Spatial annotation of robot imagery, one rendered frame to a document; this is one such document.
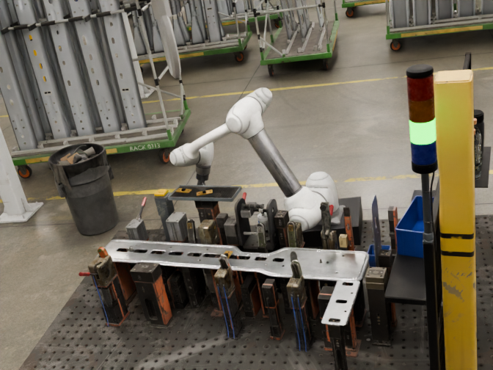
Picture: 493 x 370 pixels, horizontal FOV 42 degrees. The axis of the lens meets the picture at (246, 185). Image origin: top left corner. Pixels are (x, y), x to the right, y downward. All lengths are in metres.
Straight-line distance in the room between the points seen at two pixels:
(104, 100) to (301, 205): 4.22
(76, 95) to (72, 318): 4.10
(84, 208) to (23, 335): 1.34
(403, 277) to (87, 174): 3.39
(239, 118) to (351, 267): 0.92
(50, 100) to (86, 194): 2.04
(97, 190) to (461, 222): 4.00
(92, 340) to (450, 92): 2.15
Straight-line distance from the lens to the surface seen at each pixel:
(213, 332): 3.09
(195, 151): 3.58
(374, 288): 2.69
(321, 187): 3.43
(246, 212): 3.06
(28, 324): 4.91
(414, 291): 2.62
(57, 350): 3.32
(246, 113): 3.18
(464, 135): 1.91
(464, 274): 2.14
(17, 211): 6.56
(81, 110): 7.27
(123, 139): 6.92
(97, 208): 5.65
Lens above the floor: 2.60
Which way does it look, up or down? 26 degrees down
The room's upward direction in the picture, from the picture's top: 11 degrees counter-clockwise
